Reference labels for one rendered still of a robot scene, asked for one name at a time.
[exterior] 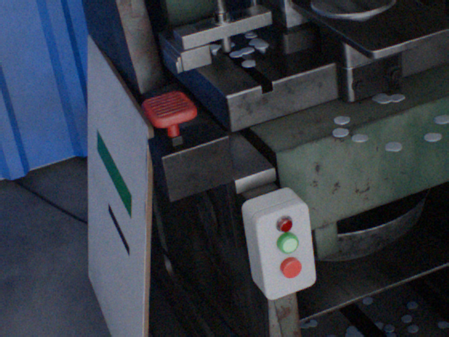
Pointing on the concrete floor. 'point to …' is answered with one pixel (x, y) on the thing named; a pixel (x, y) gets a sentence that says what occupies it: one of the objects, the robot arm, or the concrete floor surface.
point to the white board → (118, 198)
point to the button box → (260, 247)
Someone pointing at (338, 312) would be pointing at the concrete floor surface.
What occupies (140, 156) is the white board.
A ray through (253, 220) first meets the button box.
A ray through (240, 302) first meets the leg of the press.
